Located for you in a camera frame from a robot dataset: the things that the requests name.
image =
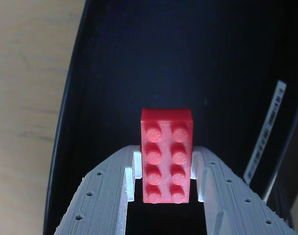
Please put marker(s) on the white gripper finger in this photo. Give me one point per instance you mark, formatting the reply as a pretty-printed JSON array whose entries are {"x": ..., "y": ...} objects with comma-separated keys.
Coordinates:
[
  {"x": 234, "y": 203},
  {"x": 100, "y": 200}
]

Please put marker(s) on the red lego block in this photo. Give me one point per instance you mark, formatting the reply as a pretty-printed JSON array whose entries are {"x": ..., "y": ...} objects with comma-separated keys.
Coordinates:
[{"x": 166, "y": 159}]

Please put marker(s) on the black box bin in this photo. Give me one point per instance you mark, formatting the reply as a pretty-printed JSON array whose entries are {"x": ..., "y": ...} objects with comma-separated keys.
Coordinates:
[{"x": 176, "y": 61}]

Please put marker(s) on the white barcode label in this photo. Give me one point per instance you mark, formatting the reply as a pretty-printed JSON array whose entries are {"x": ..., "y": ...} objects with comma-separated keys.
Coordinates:
[{"x": 266, "y": 132}]

